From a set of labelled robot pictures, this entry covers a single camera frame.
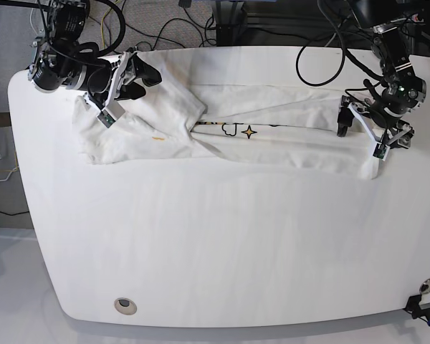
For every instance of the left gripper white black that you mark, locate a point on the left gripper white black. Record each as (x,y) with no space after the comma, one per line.
(378,125)

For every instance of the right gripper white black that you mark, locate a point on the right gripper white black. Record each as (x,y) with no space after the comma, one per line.
(116,80)

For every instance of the white printed T-shirt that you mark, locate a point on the white printed T-shirt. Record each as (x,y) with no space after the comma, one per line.
(289,126)

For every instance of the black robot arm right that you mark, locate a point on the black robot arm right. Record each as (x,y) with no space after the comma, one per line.
(62,60)

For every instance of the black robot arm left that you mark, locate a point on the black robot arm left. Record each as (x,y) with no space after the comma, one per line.
(403,90)

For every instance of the silver table grommet right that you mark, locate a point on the silver table grommet right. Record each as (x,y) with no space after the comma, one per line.
(425,287)

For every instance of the silver table grommet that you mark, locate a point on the silver table grommet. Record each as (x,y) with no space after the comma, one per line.
(125,306)
(425,287)

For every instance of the silver table grommet left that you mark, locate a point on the silver table grommet left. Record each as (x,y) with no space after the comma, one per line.
(125,306)

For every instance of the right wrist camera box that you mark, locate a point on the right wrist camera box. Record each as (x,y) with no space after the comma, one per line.
(110,114)

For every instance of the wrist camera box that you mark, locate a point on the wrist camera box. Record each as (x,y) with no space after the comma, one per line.
(110,114)
(381,151)

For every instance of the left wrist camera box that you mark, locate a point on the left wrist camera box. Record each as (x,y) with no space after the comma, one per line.
(381,151)

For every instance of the black aluminium frame post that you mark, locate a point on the black aluminium frame post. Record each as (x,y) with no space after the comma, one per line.
(230,20)

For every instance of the black clamp with cable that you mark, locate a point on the black clamp with cable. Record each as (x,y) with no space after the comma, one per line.
(414,309)

